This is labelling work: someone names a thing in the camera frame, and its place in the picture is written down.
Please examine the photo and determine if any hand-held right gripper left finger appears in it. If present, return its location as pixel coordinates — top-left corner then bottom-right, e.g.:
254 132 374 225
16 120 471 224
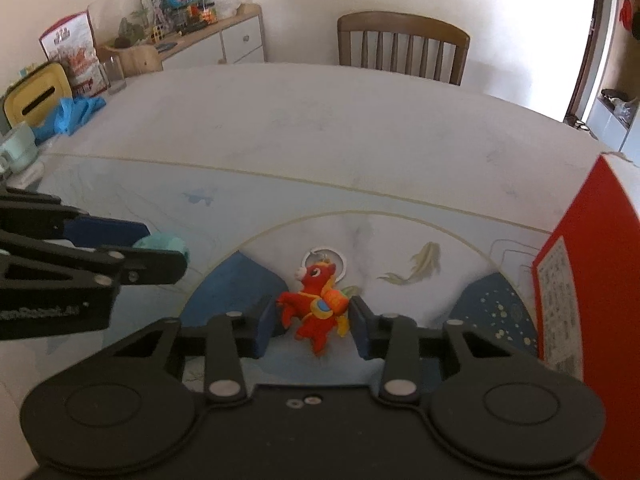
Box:
112 296 286 402

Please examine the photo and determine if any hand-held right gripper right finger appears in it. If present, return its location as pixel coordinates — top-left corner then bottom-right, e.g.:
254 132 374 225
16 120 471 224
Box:
350 296 516 403

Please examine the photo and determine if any blue cloth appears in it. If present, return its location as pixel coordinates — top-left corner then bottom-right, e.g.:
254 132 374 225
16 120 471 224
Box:
32 96 107 142

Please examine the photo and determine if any printed table mat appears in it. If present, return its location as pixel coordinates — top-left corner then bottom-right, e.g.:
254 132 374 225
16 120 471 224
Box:
0 152 556 396

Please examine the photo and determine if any pale green mug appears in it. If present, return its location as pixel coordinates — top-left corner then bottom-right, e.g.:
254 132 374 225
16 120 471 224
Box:
0 122 41 176

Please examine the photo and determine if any short drinking glass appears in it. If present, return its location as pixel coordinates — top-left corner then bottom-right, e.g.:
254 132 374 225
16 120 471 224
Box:
100 56 127 95

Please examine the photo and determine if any red shoe box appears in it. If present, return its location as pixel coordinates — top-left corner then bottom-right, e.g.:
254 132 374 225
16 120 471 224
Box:
531 155 640 480

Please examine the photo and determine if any clear plastic container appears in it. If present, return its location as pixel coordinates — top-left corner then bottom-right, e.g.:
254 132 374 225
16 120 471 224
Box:
117 0 166 48

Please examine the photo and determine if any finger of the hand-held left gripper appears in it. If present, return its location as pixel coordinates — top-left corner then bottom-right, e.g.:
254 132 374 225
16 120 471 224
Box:
0 232 188 291
0 187 151 249

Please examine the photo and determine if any red and white snack bag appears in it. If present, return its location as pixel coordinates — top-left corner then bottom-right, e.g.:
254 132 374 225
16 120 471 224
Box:
39 11 108 98

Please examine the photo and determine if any clear plastic bag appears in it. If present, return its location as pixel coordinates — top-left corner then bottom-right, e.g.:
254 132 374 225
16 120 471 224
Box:
205 0 243 18

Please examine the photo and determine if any red horse keychain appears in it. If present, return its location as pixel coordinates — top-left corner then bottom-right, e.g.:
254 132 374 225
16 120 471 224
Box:
275 246 351 357

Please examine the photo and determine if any yellow tissue box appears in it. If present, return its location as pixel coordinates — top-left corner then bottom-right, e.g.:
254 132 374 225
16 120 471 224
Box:
2 60 73 128

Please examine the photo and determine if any teal soft item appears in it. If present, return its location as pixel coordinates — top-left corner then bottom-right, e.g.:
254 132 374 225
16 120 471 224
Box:
132 232 191 263

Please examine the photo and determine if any white wooden sideboard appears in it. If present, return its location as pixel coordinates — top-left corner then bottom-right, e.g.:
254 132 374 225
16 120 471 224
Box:
97 2 266 78

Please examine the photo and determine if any dark wooden slatted chair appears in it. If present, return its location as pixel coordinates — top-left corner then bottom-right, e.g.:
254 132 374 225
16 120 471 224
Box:
337 11 471 86

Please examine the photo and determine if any light wooden box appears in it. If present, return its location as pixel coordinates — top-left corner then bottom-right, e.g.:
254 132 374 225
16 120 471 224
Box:
97 44 165 78

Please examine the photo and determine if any white wall cabinet unit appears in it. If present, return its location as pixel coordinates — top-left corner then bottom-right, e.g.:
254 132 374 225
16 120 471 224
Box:
585 0 640 153

